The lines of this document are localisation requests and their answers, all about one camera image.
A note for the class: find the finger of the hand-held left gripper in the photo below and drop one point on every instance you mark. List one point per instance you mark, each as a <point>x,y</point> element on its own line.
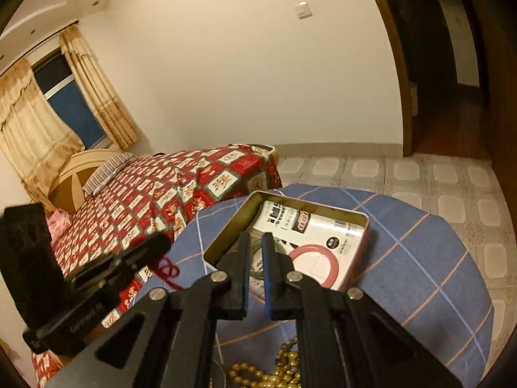
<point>133,252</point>

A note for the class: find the pink pillow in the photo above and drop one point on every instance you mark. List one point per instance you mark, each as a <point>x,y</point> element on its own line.
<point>58,226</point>

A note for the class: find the wooden bed headboard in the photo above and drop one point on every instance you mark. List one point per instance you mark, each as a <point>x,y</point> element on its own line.
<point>70,178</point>

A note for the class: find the red patterned bed blanket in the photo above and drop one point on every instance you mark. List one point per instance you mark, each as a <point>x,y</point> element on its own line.
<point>133,194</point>

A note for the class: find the blue checked tablecloth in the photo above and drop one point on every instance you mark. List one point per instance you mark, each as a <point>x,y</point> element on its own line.
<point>404,258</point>

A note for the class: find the white light switch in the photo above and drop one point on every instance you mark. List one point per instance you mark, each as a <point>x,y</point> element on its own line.
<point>303,9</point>

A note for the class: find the rectangular metal tin box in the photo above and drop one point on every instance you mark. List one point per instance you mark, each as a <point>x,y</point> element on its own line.
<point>226,230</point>

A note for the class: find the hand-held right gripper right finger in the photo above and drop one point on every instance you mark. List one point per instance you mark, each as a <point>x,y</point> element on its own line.
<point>266,275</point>

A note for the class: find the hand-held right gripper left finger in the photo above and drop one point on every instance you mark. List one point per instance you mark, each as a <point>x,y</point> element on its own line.
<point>245,275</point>

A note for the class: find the brown wooden door frame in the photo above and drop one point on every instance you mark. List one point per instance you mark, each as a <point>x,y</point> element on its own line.
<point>398,68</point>

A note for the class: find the striped pillow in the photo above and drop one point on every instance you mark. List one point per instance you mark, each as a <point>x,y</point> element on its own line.
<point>107,171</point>

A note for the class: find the window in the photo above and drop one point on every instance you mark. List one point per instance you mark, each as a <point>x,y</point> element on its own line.
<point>74,109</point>

